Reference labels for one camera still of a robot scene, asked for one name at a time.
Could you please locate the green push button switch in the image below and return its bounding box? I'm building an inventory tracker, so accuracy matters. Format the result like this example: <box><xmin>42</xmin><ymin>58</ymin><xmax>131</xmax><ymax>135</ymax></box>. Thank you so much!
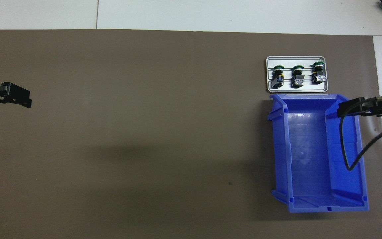
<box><xmin>271</xmin><ymin>65</ymin><xmax>285</xmax><ymax>89</ymax></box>
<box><xmin>312</xmin><ymin>61</ymin><xmax>327</xmax><ymax>84</ymax></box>
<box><xmin>291</xmin><ymin>65</ymin><xmax>306</xmax><ymax>89</ymax></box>

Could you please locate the blue plastic storage bin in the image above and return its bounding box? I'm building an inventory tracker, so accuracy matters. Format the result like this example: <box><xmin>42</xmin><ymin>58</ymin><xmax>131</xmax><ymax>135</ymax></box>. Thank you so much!
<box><xmin>267</xmin><ymin>94</ymin><xmax>370</xmax><ymax>213</ymax></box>

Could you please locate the silver metal tray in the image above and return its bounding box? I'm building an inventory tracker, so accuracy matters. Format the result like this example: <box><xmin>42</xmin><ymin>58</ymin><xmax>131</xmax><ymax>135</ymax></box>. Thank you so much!
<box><xmin>266</xmin><ymin>56</ymin><xmax>329</xmax><ymax>93</ymax></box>

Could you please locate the brown table mat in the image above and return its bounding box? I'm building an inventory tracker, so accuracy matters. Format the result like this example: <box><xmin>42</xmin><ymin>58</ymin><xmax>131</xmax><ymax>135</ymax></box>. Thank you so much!
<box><xmin>0</xmin><ymin>29</ymin><xmax>382</xmax><ymax>239</ymax></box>

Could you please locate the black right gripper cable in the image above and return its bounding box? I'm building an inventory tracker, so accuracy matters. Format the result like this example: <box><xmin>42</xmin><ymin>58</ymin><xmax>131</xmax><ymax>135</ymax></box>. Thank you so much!
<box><xmin>340</xmin><ymin>96</ymin><xmax>382</xmax><ymax>171</ymax></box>

